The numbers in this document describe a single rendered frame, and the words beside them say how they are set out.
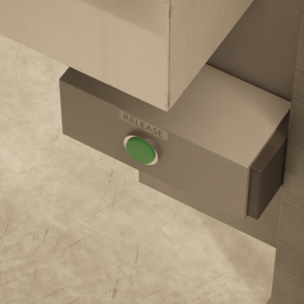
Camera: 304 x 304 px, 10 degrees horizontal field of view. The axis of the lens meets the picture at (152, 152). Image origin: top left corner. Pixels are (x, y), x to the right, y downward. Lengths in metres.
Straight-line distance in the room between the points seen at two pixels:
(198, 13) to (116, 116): 0.26
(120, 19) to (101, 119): 0.28
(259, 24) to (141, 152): 0.16
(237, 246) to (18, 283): 0.38
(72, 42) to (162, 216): 1.59
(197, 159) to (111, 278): 1.33
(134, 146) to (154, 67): 0.25
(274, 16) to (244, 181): 0.15
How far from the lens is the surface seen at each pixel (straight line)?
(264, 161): 1.46
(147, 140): 1.50
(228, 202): 1.50
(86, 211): 2.88
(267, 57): 1.47
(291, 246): 1.59
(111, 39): 1.27
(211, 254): 2.83
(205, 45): 1.31
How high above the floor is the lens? 2.34
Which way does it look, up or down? 52 degrees down
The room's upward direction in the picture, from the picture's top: straight up
